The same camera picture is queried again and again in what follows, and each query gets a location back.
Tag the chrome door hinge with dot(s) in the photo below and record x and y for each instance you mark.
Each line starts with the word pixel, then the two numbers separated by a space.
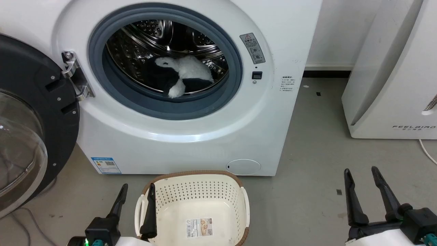
pixel 78 80

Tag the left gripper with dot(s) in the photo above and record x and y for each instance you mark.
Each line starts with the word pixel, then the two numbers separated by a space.
pixel 102 232

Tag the round drain filter cover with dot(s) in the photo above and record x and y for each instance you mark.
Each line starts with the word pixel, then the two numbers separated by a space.
pixel 243 167

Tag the white and black plush toy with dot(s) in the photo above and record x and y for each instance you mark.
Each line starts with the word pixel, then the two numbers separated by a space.
pixel 191 68

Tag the dark grey washer door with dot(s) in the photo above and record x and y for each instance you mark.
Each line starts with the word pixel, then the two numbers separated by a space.
pixel 37 85

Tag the paper label with barcode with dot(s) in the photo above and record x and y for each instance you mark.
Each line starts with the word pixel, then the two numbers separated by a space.
pixel 199 228

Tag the cream perforated laundry basket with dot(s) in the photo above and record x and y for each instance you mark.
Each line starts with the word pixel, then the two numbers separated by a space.
pixel 194 201

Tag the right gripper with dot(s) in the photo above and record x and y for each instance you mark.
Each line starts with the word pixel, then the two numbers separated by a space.
pixel 416 225

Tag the small printed text sticker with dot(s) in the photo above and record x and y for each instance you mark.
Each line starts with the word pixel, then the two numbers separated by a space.
pixel 287 84

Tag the blue energy label sticker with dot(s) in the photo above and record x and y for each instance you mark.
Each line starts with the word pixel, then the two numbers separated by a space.
pixel 106 165

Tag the white air purifier appliance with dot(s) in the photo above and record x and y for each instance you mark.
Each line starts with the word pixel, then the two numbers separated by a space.
pixel 392 78

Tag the grey warning sticker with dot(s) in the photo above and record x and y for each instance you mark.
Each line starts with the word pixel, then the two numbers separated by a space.
pixel 253 48

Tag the stainless steel washer drum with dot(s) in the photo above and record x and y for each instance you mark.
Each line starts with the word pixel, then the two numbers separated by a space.
pixel 143 41

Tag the white front-load washing machine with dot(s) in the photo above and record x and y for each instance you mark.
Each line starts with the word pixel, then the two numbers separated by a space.
pixel 191 140

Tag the grey rubber door gasket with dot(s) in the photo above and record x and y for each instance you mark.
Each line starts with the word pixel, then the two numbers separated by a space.
pixel 170 107

